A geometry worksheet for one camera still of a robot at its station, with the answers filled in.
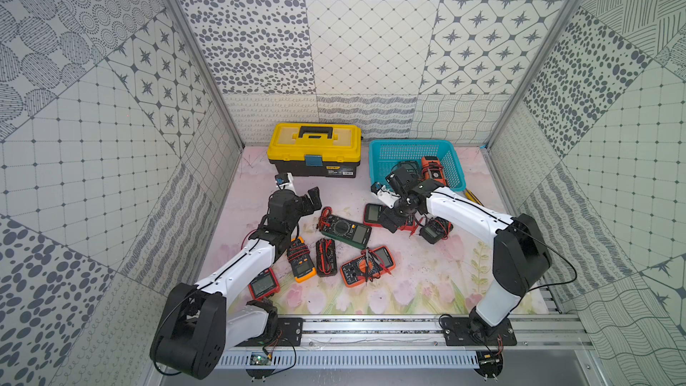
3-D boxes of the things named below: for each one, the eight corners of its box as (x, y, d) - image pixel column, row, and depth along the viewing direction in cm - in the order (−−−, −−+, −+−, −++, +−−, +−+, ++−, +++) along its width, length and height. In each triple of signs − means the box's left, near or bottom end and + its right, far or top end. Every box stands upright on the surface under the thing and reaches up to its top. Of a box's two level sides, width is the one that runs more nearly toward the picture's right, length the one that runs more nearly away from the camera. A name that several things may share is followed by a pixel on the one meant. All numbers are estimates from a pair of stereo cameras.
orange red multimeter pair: (345, 290, 83) (345, 286, 79) (337, 263, 88) (337, 258, 85) (398, 272, 87) (400, 267, 83) (387, 247, 92) (389, 242, 89)
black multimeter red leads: (318, 277, 85) (317, 273, 82) (316, 244, 92) (315, 239, 89) (338, 275, 86) (337, 270, 83) (334, 242, 93) (334, 237, 90)
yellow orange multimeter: (296, 283, 84) (293, 279, 81) (286, 247, 92) (283, 241, 89) (317, 274, 86) (316, 270, 83) (306, 239, 94) (304, 234, 90)
